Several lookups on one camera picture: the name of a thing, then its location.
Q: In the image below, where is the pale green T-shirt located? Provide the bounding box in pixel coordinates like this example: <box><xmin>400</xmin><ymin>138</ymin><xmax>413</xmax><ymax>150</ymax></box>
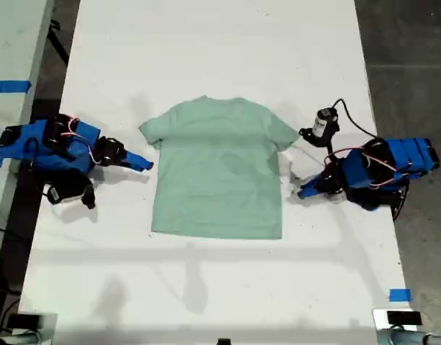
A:
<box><xmin>137</xmin><ymin>95</ymin><xmax>301</xmax><ymax>241</ymax></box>

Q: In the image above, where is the long blue tape strip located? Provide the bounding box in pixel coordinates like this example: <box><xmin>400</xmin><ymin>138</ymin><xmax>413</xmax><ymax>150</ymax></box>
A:
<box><xmin>0</xmin><ymin>80</ymin><xmax>32</xmax><ymax>94</ymax></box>

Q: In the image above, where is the pale grey side table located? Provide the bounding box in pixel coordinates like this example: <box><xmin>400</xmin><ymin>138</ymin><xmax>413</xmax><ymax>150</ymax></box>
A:
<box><xmin>0</xmin><ymin>0</ymin><xmax>55</xmax><ymax>277</ymax></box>

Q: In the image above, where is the small black box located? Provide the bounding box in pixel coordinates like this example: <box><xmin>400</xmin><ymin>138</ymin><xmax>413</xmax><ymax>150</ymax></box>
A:
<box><xmin>386</xmin><ymin>310</ymin><xmax>422</xmax><ymax>326</ymax></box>
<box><xmin>6</xmin><ymin>313</ymin><xmax>42</xmax><ymax>330</ymax></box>

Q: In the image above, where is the grey clamp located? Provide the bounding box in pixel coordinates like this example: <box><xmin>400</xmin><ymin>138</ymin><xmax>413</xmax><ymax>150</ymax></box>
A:
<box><xmin>376</xmin><ymin>325</ymin><xmax>441</xmax><ymax>345</ymax></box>

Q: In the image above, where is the black camera stalk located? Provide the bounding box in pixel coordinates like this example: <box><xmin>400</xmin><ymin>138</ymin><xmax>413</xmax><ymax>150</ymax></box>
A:
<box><xmin>299</xmin><ymin>126</ymin><xmax>335</xmax><ymax>163</ymax></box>

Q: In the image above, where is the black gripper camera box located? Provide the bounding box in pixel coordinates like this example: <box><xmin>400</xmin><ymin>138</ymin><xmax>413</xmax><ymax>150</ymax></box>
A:
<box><xmin>42</xmin><ymin>171</ymin><xmax>97</xmax><ymax>211</ymax></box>
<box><xmin>311</xmin><ymin>106</ymin><xmax>341</xmax><ymax>139</ymax></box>

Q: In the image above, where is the black camera cable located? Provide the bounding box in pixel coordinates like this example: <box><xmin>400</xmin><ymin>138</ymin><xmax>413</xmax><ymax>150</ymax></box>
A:
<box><xmin>330</xmin><ymin>98</ymin><xmax>379</xmax><ymax>139</ymax></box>

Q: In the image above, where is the black metal frame bar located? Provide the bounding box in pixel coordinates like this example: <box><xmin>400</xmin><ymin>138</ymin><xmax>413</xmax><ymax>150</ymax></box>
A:
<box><xmin>47</xmin><ymin>19</ymin><xmax>71</xmax><ymax>68</ymax></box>

